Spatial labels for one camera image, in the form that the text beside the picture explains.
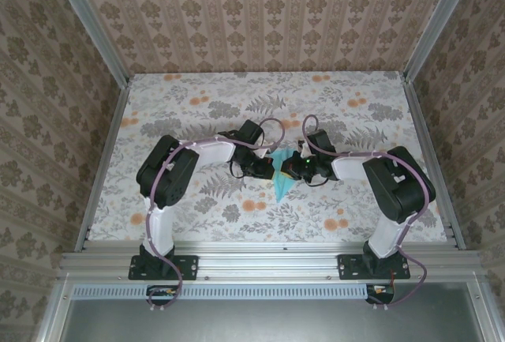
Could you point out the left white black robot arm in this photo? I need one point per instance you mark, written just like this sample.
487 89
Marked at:
167 172

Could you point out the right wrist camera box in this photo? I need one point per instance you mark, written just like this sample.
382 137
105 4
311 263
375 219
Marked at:
321 142

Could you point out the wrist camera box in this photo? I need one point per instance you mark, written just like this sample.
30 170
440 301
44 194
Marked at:
321 142
252 132

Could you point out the floral table mat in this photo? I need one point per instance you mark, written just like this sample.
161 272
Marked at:
256 93

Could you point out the light blue cloth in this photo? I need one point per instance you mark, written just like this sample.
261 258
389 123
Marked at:
282 190

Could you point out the wide aluminium frame rail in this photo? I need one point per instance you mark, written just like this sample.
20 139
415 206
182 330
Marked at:
268 263

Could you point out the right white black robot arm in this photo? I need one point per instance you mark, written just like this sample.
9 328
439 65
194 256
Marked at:
402 188

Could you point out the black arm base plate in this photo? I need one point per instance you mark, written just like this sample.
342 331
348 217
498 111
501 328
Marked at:
349 269
188 266

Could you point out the small black circuit board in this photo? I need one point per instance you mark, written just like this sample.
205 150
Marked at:
378 290
161 292

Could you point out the aluminium corner post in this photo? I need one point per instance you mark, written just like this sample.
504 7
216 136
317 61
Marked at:
90 22
438 22

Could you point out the grey metal sheet panel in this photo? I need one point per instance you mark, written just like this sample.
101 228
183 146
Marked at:
256 322

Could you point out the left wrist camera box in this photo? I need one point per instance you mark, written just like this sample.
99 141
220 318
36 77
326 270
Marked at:
252 132

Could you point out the aluminium side rail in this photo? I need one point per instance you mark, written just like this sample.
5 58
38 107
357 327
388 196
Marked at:
103 160
426 140

